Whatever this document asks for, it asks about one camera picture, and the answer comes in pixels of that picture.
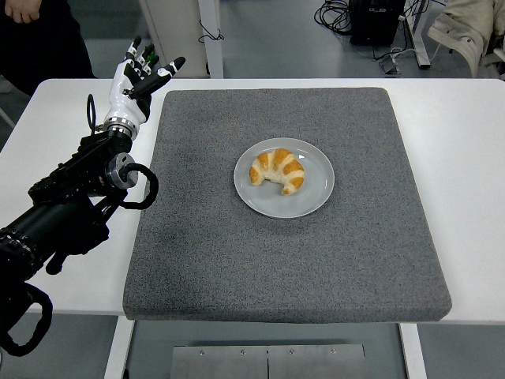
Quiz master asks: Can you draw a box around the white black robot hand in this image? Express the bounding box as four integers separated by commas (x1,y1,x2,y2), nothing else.
103,35,187,126

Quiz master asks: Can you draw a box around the golden croissant bread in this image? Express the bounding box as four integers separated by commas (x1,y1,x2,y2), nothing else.
248,148,305,196

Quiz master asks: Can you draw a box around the grey round plate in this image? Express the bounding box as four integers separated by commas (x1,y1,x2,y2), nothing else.
234,137,336,220

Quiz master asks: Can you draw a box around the grey metal plate with screws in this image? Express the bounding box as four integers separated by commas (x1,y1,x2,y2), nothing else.
170,343,367,379

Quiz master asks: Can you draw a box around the person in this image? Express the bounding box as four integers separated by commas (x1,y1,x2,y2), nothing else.
0,0,95,98

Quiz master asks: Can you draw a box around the white cabinet panel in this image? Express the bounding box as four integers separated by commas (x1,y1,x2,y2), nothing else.
140,0,209,78

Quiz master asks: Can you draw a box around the person's hand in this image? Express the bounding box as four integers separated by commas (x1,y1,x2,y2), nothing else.
3,0,40,24

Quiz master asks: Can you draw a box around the grey felt mat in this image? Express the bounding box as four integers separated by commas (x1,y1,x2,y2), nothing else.
122,87,453,325

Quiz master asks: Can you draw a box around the white table leg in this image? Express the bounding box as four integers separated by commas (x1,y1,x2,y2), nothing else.
103,317,136,379
398,323,428,379

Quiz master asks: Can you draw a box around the black computer case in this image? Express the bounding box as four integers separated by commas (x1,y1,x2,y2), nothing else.
349,0,407,46

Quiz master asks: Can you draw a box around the grey power adapter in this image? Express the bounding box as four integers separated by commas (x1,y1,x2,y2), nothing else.
379,56,402,75

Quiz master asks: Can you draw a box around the white desk leg with foot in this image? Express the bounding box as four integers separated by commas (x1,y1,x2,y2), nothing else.
406,0,433,70

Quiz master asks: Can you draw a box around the beige jacket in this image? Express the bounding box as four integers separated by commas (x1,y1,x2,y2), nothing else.
428,0,505,79

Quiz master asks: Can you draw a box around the thin black hanging cable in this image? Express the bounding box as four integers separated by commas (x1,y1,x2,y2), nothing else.
198,19,226,43

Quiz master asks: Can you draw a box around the black cable bundle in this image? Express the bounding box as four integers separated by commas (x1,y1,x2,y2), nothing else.
314,0,354,37

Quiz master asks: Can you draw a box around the white cable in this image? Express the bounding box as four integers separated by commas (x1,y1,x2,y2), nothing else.
388,38,443,63

